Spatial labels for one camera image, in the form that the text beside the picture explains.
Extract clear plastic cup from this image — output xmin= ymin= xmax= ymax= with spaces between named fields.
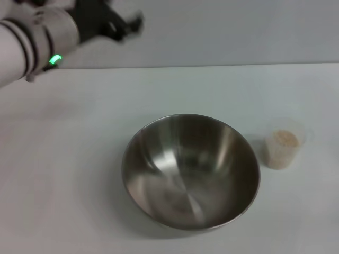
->
xmin=264 ymin=117 xmax=308 ymax=170

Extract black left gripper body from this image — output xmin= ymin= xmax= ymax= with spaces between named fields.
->
xmin=67 ymin=0 xmax=128 ymax=46

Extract stainless steel bowl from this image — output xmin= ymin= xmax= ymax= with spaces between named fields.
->
xmin=121 ymin=113 xmax=262 ymax=232

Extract white rice grains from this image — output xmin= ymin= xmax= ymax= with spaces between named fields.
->
xmin=265 ymin=129 xmax=300 ymax=169

